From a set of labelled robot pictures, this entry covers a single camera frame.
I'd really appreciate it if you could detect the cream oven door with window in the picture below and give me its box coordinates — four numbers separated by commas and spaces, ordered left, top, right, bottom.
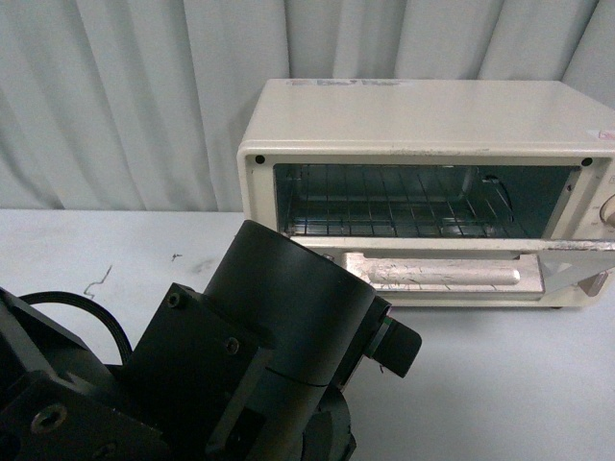
294, 236, 614, 307

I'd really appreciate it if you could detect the cream toaster oven body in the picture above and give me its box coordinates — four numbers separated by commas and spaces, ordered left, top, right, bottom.
236, 78, 615, 311

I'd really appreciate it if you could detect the upper pink oven knob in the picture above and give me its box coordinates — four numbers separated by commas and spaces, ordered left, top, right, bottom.
600, 196, 615, 229

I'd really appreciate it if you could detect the white pleated curtain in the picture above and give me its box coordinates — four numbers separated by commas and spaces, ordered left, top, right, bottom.
1, 1, 614, 211

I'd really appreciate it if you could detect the wire oven rack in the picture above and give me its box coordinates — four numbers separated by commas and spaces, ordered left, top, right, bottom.
274, 164, 524, 238

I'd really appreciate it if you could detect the black ribbed cable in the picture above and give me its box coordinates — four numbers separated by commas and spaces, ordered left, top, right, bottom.
18, 291, 134, 369

